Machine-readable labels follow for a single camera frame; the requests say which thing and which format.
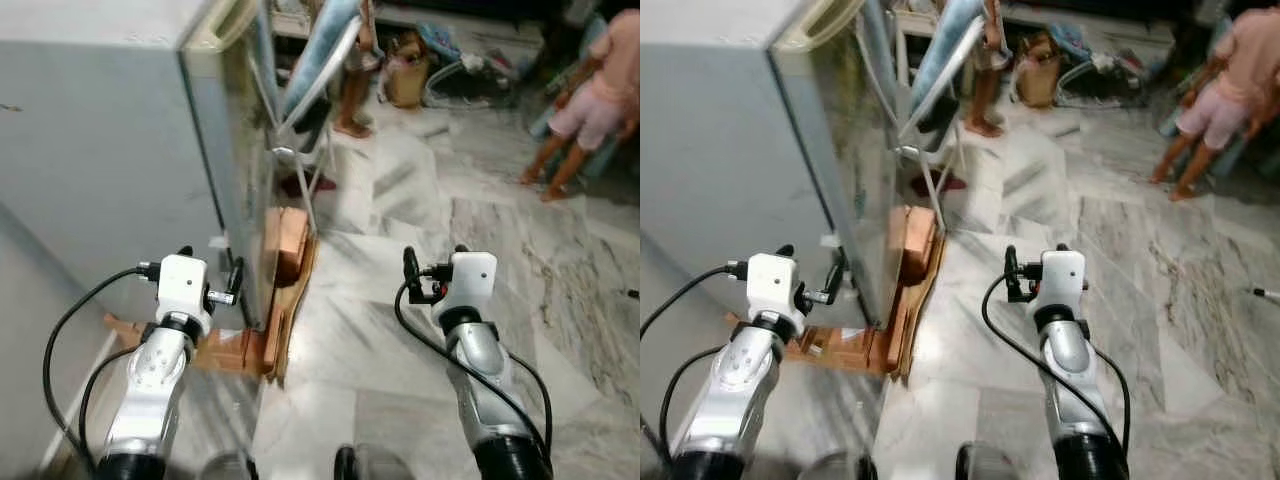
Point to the brown wooden fridge stand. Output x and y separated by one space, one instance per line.
290 250
915 250

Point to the grey fridge cabinet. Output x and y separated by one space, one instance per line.
238 150
850 150

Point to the red slipper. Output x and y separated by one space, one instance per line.
925 185
300 186

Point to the barefoot standing person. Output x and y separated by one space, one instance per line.
355 100
985 100

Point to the brown bag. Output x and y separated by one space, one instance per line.
1038 80
408 80

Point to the white metal rack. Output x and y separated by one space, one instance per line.
445 80
1075 78

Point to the silver left robot leg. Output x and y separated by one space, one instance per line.
835 468
230 468

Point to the child in pink shorts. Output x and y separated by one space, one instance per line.
590 110
1215 110

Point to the blue cloth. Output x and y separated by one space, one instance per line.
440 42
1070 42

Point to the blue padded metal folding chair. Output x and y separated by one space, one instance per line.
945 50
320 60

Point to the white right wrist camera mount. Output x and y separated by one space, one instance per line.
1062 280
470 280

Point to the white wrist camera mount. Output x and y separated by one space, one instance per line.
470 280
772 285
182 285
1062 280

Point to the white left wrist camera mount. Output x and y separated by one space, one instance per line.
772 285
182 285

